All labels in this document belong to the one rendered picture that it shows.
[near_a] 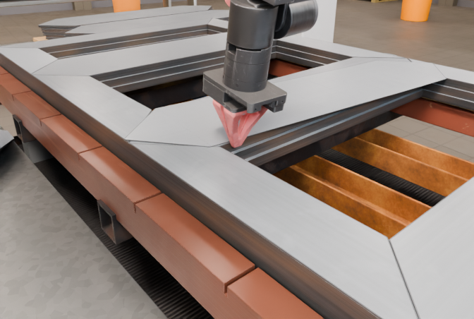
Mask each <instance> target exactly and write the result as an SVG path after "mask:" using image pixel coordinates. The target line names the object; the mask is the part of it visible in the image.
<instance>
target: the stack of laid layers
mask: <svg viewBox="0 0 474 319"><path fill-rule="evenodd" d="M227 30H228V29H226V28H221V27H217V26H213V25H198V26H192V27H186V28H177V29H172V30H162V31H157V32H148V33H143V34H137V35H128V36H123V37H113V38H108V39H103V40H93V41H88V42H79V43H73V44H64V45H59V46H53V47H44V48H39V49H41V50H42V51H44V52H46V53H48V54H50V55H52V56H54V57H55V58H57V59H65V58H70V57H74V56H83V55H88V54H96V53H101V52H109V51H114V50H118V49H127V48H131V47H139V46H145V45H149V44H157V43H162V42H170V41H175V40H183V39H188V38H193V37H201V36H205V35H214V34H219V33H223V32H227ZM225 51H226V50H222V51H218V52H212V53H207V54H201V55H197V56H189V57H186V58H182V59H175V60H170V61H164V62H160V63H156V64H149V65H145V66H138V67H134V68H127V69H123V70H119V71H112V72H108V73H101V74H97V75H93V76H90V77H92V78H94V79H96V80H98V81H99V82H101V83H104V84H105V85H108V86H109V87H111V88H113V89H115V90H116V91H118V92H120V93H122V92H128V91H131V90H137V89H140V88H146V87H150V86H153V85H159V84H162V83H168V82H171V81H175V80H181V79H184V78H190V77H193V76H199V75H203V73H204V72H205V71H211V70H214V69H218V68H223V67H224V60H225ZM274 58H278V59H283V60H286V61H290V62H293V63H297V64H301V65H304V66H309V67H312V68H311V69H308V70H305V71H300V72H297V73H292V74H289V75H286V76H282V77H278V78H274V79H271V80H268V81H269V82H270V83H277V82H280V81H284V80H290V79H294V78H299V77H303V76H309V75H312V74H316V73H322V72H326V71H332V70H335V69H339V68H345V67H349V66H355V65H358V64H363V63H367V62H370V61H408V62H411V61H410V60H409V59H406V58H372V57H351V56H345V55H342V54H336V53H332V52H326V51H323V50H320V49H314V48H310V47H304V46H301V45H298V44H292V43H288V42H282V41H279V40H274V41H273V45H272V53H271V58H270V59H274ZM0 66H1V67H2V68H4V69H5V70H6V71H8V72H9V73H10V74H11V75H12V76H14V77H15V78H17V79H18V80H19V81H20V82H21V83H23V84H24V85H25V86H27V87H28V88H30V89H31V90H32V91H33V92H34V93H36V94H37V95H38V96H40V97H41V98H42V99H43V100H44V101H46V102H47V103H48V104H50V105H51V106H53V108H55V109H56V110H57V111H59V112H60V113H61V114H63V115H64V116H65V117H66V118H67V119H69V120H70V121H72V122H73V123H74V124H75V125H76V126H78V127H79V128H81V129H82V130H83V131H84V132H86V133H87V134H88V135H89V136H91V137H92V138H94V139H95V140H96V141H97V142H98V143H100V144H101V145H102V147H105V148H106V149H107V150H108V151H110V152H111V153H113V154H114V155H115V156H117V157H118V158H119V159H120V160H121V161H123V162H124V163H125V164H127V165H128V166H129V167H130V168H131V169H133V170H134V171H136V172H137V173H138V174H139V175H141V176H142V177H143V178H144V179H146V180H147V181H149V182H150V183H151V184H152V185H153V186H155V187H156V188H158V189H159V190H160V191H161V192H162V193H164V194H165V195H167V196H168V197H169V198H170V199H172V200H173V201H174V202H175V203H177V204H178V205H179V206H181V207H182V208H183V209H184V210H185V211H187V212H188V213H190V214H191V215H192V216H194V218H196V219H197V220H198V221H200V222H201V223H203V224H204V225H205V226H206V227H207V228H209V229H210V230H211V231H213V232H214V233H215V234H216V235H217V236H219V237H220V238H221V239H223V240H224V241H225V242H227V243H228V244H229V245H230V246H232V247H233V248H235V249H236V250H237V251H238V252H239V253H241V254H242V255H244V256H245V257H246V258H247V259H248V260H250V261H251V262H252V263H254V264H255V269H256V268H260V269H261V270H262V271H264V272H265V273H267V274H268V275H269V276H270V277H271V278H273V279H274V280H275V281H277V282H278V283H280V285H281V286H283V287H284V288H286V289H287V290H288V291H290V292H291V293H292V294H293V295H294V296H296V297H297V298H299V299H300V300H301V301H302V302H303V303H305V304H306V305H307V306H309V307H310V308H311V309H313V310H314V311H315V312H316V313H318V314H319V315H320V316H322V317H323V318H324V319H380V318H378V317H377V316H376V315H375V314H373V313H371V312H370V311H369V310H367V309H366V308H364V307H363V306H361V305H360V304H359V303H357V302H356V301H354V300H353V299H352V298H350V297H349V296H347V295H345V293H343V292H342V291H340V290H338V289H337V288H336V287H334V286H333V285H331V284H330V283H328V282H327V281H326V280H324V279H323V278H321V277H320V276H319V275H317V274H315V273H314V272H313V271H312V270H310V269H308V268H307V267H306V266H304V265H303V264H301V263H300V262H298V261H297V260H296V259H294V258H293V257H291V256H290V255H289V254H287V253H286V252H284V251H283V250H281V249H280V248H279V247H277V246H275V245H274V244H273V243H272V242H270V241H268V240H267V239H266V238H264V237H263V236H261V235H260V234H258V233H257V232H256V231H254V230H253V229H251V228H250V227H249V226H247V225H246V224H244V223H242V221H240V220H239V219H237V218H235V217H234V216H233V215H231V214H230V213H228V212H227V211H225V210H224V209H223V208H221V207H220V206H218V205H217V204H216V203H214V202H212V201H211V200H210V199H209V198H207V197H205V196H204V195H203V194H201V193H200V192H198V191H197V190H195V189H194V188H193V187H191V186H190V185H188V184H187V183H186V182H184V181H183V180H181V179H180V178H178V177H177V176H176V175H174V174H172V173H171V172H170V171H169V170H167V169H165V168H164V167H163V166H161V165H160V164H158V163H157V162H155V161H154V160H153V159H151V158H150V157H148V156H147V155H146V154H144V153H143V152H141V151H139V149H137V148H135V147H134V146H132V145H131V143H135V144H155V145H174V144H166V143H149V142H141V141H132V140H130V141H129V142H127V141H125V140H124V139H123V138H121V137H120V136H118V135H117V134H115V133H114V132H113V131H111V130H110V129H108V128H107V127H106V126H104V125H102V124H101V123H100V122H98V121H97V120H95V119H94V118H92V117H91V116H90V115H88V114H87V113H85V112H84V111H83V110H81V109H80V108H78V107H77V106H75V105H74V104H73V103H71V102H69V101H68V100H67V99H66V98H64V97H62V96H61V95H60V94H59V93H57V92H55V91H54V90H52V89H51V88H50V87H48V86H47V85H45V84H44V83H43V82H41V81H40V80H38V79H36V77H34V76H32V75H31V74H29V73H28V72H27V71H25V70H24V69H22V68H21V67H20V66H18V65H17V64H15V63H14V62H12V61H11V60H10V59H8V58H7V57H5V56H4V55H3V54H1V53H0ZM420 97H425V98H428V99H431V100H436V101H439V102H443V103H447V104H451V105H454V106H457V107H462V108H465V109H470V110H473V111H474V85H473V84H470V83H464V82H461V81H457V80H451V79H448V78H447V79H446V80H441V81H439V82H436V83H432V84H429V85H425V86H422V87H419V88H415V89H412V90H408V91H405V92H400V93H398V94H395V95H391V96H388V97H383V98H381V99H378V100H373V101H371V102H366V103H364V104H359V105H356V106H354V107H349V108H346V109H342V110H339V111H337V112H332V113H329V114H325V115H322V116H318V117H315V118H312V119H308V120H305V121H301V122H298V123H295V124H291V125H287V126H284V127H281V128H276V129H274V130H270V131H266V132H264V133H259V134H256V135H253V136H249V137H246V139H245V140H244V142H243V144H242V146H239V147H237V148H233V147H232V146H231V144H230V142H228V143H224V144H221V145H216V146H213V147H222V148H224V149H225V150H228V151H229V152H231V153H233V154H235V155H237V156H239V157H240V158H242V159H244V160H246V161H248V162H249V163H251V164H254V165H255V166H257V167H258V166H260V165H261V164H264V163H267V162H269V161H272V160H274V159H276V158H278V157H281V156H283V155H286V154H288V153H290V152H293V151H295V150H297V149H300V148H303V147H305V146H306V145H309V144H311V143H314V142H316V141H319V140H321V139H323V138H326V137H328V136H331V135H333V134H335V133H338V132H340V131H342V130H345V129H347V128H350V127H352V126H354V125H356V124H359V123H361V122H364V121H366V120H368V119H371V118H373V117H375V116H378V115H380V114H383V113H385V112H387V111H390V110H392V109H395V108H397V107H400V106H401V105H403V104H406V103H409V102H411V101H413V100H416V99H418V98H420Z"/></svg>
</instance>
